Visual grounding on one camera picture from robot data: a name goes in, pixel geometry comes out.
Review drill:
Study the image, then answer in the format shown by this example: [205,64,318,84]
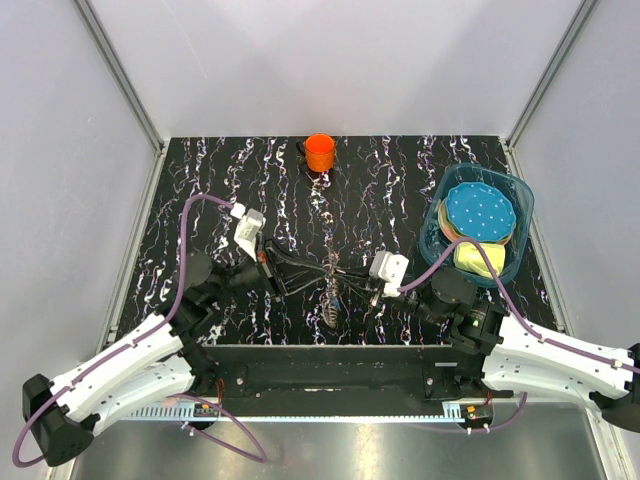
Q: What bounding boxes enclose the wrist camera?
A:
[230,203,265,261]
[369,251,409,296]

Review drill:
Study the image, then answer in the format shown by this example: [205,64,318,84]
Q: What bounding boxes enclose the yellow plate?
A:
[438,201,450,235]

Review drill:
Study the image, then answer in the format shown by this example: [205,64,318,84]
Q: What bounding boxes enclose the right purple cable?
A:
[397,244,640,436]

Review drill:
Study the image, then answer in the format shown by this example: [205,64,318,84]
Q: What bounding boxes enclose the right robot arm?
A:
[337,267,639,432]

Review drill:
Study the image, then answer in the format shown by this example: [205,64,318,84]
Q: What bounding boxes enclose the teal plastic container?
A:
[418,163,535,284]

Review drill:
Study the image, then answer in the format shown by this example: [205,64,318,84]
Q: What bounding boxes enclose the blue polka dot plate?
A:
[444,182,516,243]

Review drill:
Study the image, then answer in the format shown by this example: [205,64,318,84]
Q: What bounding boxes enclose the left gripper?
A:
[207,234,329,304]

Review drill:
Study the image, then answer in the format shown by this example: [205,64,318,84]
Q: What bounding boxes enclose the pink plate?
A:
[440,220,464,242]

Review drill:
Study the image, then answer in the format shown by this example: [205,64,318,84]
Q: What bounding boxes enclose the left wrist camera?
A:
[230,203,265,261]

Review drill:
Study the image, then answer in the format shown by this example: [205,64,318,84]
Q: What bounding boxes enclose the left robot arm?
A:
[19,239,327,467]

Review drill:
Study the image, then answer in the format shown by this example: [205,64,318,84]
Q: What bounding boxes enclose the purple cable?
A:
[397,244,640,436]
[10,193,269,469]

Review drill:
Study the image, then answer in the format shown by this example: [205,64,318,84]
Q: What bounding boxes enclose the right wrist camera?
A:
[369,251,409,296]

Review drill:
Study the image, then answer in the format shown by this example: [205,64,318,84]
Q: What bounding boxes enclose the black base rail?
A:
[169,342,501,404]

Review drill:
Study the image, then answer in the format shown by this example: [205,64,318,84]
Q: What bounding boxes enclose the orange cup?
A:
[304,133,335,173]

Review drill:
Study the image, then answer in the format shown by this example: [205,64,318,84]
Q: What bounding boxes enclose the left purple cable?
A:
[10,193,269,469]

